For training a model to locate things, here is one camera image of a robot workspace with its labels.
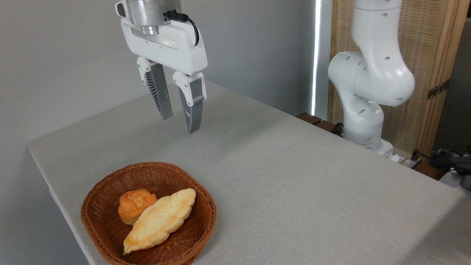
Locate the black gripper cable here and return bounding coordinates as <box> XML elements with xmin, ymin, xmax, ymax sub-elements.
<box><xmin>166</xmin><ymin>11</ymin><xmax>200</xmax><ymax>47</ymax></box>

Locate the grey tablecloth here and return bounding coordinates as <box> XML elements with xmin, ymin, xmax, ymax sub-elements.
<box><xmin>28</xmin><ymin>79</ymin><xmax>471</xmax><ymax>265</ymax></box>

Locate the dark grey bag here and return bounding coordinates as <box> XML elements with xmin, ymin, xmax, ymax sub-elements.
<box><xmin>431</xmin><ymin>149</ymin><xmax>471</xmax><ymax>190</ymax></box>

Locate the white power strip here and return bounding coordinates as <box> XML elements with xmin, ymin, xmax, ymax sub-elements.
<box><xmin>390</xmin><ymin>153</ymin><xmax>421</xmax><ymax>169</ymax></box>

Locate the long braided bread loaf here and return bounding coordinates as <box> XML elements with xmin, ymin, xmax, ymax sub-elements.
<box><xmin>123</xmin><ymin>188</ymin><xmax>196</xmax><ymax>255</ymax></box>

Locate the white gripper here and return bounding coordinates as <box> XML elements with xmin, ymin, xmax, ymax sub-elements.
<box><xmin>121</xmin><ymin>18</ymin><xmax>208</xmax><ymax>135</ymax></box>

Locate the round orange bread roll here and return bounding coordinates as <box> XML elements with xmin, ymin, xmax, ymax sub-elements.
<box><xmin>118</xmin><ymin>189</ymin><xmax>158</xmax><ymax>226</ymax></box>

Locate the metal screen hinge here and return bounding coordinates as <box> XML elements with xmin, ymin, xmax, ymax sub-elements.
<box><xmin>427</xmin><ymin>79</ymin><xmax>450</xmax><ymax>100</ymax></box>

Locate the silver metal wrist flange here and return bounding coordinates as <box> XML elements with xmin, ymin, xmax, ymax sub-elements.
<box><xmin>125</xmin><ymin>0</ymin><xmax>183</xmax><ymax>35</ymax></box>

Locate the brown wicker basket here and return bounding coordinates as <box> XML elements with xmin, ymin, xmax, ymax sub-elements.
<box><xmin>81</xmin><ymin>162</ymin><xmax>217</xmax><ymax>265</ymax></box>

